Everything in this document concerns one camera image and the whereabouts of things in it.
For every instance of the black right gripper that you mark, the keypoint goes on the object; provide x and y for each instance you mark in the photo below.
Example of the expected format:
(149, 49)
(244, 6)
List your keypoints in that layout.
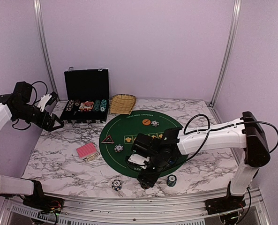
(148, 180)

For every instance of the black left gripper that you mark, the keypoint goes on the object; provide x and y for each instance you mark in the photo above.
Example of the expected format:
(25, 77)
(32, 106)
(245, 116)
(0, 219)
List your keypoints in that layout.
(48, 126)

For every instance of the orange big blind button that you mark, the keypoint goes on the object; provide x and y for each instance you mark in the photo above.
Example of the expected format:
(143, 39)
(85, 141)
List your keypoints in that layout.
(146, 122)

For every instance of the red black chip stack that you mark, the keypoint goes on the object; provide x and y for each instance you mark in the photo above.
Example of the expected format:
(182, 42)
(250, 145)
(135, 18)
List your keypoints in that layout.
(145, 186)

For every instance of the triangular all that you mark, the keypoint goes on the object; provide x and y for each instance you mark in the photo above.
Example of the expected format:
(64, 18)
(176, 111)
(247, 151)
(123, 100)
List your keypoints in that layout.
(108, 140)

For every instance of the blue beige chip stack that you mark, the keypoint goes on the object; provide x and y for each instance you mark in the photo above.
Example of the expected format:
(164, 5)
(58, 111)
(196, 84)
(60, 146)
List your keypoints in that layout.
(117, 185)

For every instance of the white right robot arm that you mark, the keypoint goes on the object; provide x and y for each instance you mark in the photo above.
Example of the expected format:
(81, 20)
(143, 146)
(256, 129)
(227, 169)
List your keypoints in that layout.
(242, 133)

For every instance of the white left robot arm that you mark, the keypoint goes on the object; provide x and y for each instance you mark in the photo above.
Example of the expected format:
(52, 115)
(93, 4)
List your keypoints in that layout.
(15, 107)

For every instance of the blue beige chips in case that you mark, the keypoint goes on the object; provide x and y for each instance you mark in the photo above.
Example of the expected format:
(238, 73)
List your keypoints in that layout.
(70, 105)

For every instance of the green teal chip stack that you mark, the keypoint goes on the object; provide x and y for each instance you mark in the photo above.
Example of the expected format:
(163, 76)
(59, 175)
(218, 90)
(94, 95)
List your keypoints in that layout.
(171, 180)

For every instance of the card deck in case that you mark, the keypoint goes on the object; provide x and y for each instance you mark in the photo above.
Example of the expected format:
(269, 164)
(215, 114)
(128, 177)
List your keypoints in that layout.
(83, 107)

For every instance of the black poker chip case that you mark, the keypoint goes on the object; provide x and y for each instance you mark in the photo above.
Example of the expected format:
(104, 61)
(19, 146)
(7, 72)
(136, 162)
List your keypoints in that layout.
(86, 85)

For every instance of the green chip row in case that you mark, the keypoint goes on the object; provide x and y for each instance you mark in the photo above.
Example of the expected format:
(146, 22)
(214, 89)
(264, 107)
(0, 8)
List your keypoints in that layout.
(96, 106)

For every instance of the round green poker mat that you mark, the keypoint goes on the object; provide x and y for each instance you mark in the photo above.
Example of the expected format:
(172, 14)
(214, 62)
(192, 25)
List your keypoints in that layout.
(124, 129)

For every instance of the red playing card deck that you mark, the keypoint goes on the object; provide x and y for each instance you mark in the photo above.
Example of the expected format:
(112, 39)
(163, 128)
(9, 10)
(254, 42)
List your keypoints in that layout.
(87, 152)

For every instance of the teal chip row in case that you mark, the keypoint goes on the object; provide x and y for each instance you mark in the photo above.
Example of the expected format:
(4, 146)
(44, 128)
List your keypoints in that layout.
(103, 105)

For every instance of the woven bamboo tray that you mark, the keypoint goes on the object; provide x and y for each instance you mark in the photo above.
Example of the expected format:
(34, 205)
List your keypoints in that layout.
(122, 104)

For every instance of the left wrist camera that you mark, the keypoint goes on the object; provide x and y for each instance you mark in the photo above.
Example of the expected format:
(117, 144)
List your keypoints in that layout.
(47, 99)

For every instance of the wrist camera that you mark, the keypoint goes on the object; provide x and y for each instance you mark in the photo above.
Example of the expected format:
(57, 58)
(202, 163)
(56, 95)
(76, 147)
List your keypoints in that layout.
(139, 160)
(47, 99)

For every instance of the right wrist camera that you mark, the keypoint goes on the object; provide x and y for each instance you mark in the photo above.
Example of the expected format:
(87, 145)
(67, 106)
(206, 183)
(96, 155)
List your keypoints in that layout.
(139, 160)

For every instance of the front aluminium rail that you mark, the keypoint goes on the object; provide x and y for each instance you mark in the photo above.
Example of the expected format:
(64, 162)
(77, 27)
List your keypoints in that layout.
(171, 210)

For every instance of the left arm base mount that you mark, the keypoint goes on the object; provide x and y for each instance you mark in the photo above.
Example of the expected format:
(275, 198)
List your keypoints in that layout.
(46, 204)

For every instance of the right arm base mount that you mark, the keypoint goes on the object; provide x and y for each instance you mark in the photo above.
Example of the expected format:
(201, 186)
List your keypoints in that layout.
(224, 204)

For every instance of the left aluminium frame post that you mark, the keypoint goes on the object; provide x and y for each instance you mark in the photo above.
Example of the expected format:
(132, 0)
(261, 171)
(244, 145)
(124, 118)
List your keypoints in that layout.
(43, 43)

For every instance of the aluminium frame post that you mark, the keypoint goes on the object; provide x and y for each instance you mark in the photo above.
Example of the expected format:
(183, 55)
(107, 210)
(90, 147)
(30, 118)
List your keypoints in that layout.
(43, 43)
(228, 50)

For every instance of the right aluminium frame post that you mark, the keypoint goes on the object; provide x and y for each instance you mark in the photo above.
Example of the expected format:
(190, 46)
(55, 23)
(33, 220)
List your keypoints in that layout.
(228, 50)

